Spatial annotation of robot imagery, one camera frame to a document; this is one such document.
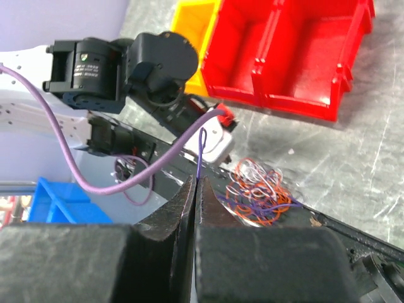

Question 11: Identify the orange wire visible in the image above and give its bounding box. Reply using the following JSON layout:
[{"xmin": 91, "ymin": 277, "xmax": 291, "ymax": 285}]
[{"xmin": 225, "ymin": 157, "xmax": 293, "ymax": 227}]

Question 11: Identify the red plastic bin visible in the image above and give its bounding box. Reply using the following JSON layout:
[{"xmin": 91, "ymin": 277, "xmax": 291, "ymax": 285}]
[
  {"xmin": 201, "ymin": 1, "xmax": 278, "ymax": 106},
  {"xmin": 252, "ymin": 1, "xmax": 375, "ymax": 122}
]

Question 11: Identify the red plastic bin middle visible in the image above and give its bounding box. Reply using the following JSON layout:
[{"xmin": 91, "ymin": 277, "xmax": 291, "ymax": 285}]
[{"xmin": 201, "ymin": 1, "xmax": 278, "ymax": 106}]

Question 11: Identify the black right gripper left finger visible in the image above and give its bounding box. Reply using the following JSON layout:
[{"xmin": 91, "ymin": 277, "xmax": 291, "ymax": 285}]
[{"xmin": 1, "ymin": 176, "xmax": 196, "ymax": 302}]

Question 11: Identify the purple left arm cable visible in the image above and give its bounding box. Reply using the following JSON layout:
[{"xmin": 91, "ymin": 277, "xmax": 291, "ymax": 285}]
[{"xmin": 0, "ymin": 62, "xmax": 228, "ymax": 195}]

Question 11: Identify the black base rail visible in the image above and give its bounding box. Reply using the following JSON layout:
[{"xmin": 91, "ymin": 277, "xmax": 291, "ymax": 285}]
[{"xmin": 151, "ymin": 153, "xmax": 403, "ymax": 302}]

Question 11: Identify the yellow plastic bin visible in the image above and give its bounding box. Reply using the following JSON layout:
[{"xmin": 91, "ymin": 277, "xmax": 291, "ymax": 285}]
[{"xmin": 170, "ymin": 0, "xmax": 221, "ymax": 97}]

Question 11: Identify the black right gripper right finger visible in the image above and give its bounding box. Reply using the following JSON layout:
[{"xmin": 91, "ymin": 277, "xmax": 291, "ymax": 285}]
[{"xmin": 194, "ymin": 178, "xmax": 359, "ymax": 302}]

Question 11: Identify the red plastic bin right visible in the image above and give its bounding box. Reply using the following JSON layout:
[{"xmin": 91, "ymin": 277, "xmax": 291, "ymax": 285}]
[{"xmin": 252, "ymin": 1, "xmax": 375, "ymax": 122}]

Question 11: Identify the blue plastic bin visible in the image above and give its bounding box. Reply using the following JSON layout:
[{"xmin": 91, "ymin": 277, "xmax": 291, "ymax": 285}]
[{"xmin": 27, "ymin": 177, "xmax": 112, "ymax": 224}]

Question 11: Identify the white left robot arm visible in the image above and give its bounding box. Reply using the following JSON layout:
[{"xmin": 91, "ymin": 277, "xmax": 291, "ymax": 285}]
[{"xmin": 1, "ymin": 32, "xmax": 223, "ymax": 161}]

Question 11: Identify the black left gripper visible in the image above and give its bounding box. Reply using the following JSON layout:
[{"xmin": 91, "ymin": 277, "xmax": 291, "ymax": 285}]
[{"xmin": 127, "ymin": 88, "xmax": 210, "ymax": 138}]

